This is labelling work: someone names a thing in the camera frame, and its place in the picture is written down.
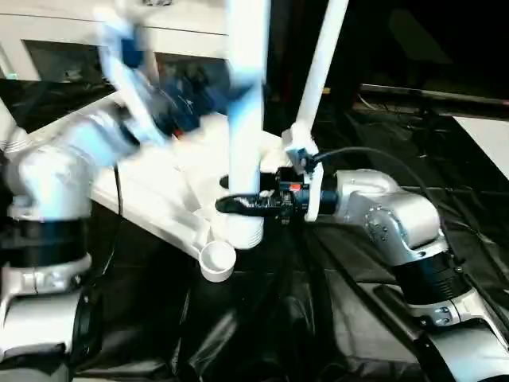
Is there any white tapered table leg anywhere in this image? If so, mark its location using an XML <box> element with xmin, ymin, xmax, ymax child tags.
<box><xmin>292</xmin><ymin>0</ymin><xmax>351</xmax><ymax>140</ymax></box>
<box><xmin>224</xmin><ymin>0</ymin><xmax>272</xmax><ymax>251</ymax></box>
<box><xmin>0</xmin><ymin>99</ymin><xmax>31</xmax><ymax>154</ymax></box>

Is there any white plastic table top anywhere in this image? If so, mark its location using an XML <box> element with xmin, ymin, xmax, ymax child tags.
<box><xmin>0</xmin><ymin>89</ymin><xmax>319</xmax><ymax>284</ymax></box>

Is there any black work mat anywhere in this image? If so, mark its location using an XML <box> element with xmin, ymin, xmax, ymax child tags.
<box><xmin>0</xmin><ymin>77</ymin><xmax>509</xmax><ymax>382</ymax></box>

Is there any white sideboard cabinet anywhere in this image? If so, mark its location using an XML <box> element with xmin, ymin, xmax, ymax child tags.
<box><xmin>0</xmin><ymin>0</ymin><xmax>235</xmax><ymax>87</ymax></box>

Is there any white flat board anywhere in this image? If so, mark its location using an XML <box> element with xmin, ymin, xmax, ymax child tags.
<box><xmin>453</xmin><ymin>116</ymin><xmax>509</xmax><ymax>180</ymax></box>

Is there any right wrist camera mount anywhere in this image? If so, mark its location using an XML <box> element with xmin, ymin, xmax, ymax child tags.
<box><xmin>284</xmin><ymin>123</ymin><xmax>325</xmax><ymax>222</ymax></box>

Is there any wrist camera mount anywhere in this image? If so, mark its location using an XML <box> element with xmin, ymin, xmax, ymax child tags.
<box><xmin>284</xmin><ymin>123</ymin><xmax>325</xmax><ymax>222</ymax></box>
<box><xmin>93</xmin><ymin>7</ymin><xmax>170</xmax><ymax>148</ymax></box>

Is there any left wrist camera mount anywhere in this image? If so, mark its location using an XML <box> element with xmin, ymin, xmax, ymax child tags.
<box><xmin>93</xmin><ymin>7</ymin><xmax>170</xmax><ymax>148</ymax></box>

